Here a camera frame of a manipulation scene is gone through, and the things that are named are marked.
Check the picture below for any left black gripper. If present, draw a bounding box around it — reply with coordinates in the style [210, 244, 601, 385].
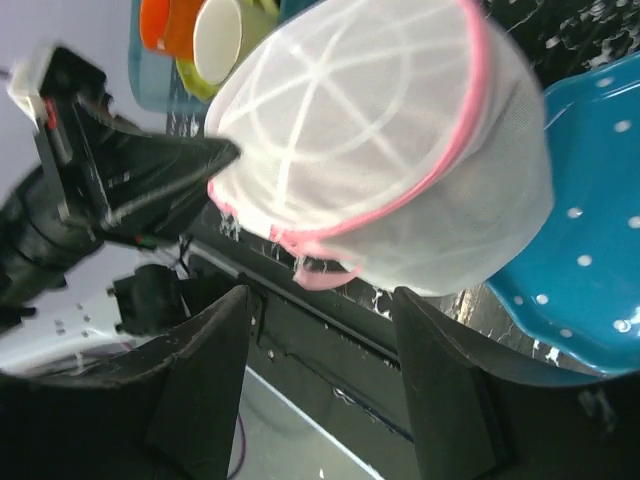
[1, 44, 240, 305]

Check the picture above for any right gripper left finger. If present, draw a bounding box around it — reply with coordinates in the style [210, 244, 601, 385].
[1, 286, 250, 479]

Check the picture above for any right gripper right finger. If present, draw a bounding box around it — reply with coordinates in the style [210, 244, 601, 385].
[392, 288, 639, 479]

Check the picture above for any white mesh laundry bag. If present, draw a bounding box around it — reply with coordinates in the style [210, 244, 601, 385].
[206, 1, 554, 296]

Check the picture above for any teal plastic bin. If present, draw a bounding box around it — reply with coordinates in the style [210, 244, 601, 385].
[128, 1, 313, 112]

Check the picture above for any yellow-green plate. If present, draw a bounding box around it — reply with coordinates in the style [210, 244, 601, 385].
[175, 0, 280, 103]

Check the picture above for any blue polka dot plate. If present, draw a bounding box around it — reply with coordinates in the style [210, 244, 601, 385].
[488, 54, 639, 374]

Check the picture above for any orange cup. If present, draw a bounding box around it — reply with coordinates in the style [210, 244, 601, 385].
[139, 0, 204, 61]

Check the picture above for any cream cup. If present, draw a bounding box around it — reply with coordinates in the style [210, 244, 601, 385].
[193, 0, 279, 85]

